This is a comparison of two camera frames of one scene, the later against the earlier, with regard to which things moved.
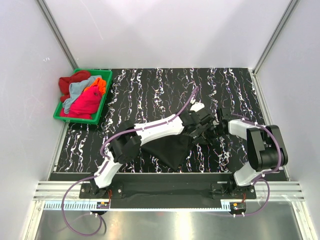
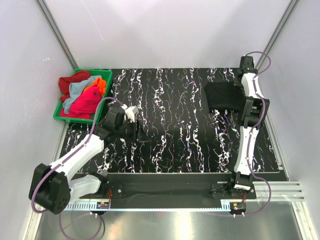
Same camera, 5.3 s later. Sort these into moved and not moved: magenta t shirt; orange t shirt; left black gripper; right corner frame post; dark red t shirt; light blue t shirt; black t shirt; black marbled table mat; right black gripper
Moved: black t shirt; left black gripper; right black gripper
Not moved: orange t shirt; dark red t shirt; magenta t shirt; right corner frame post; light blue t shirt; black marbled table mat
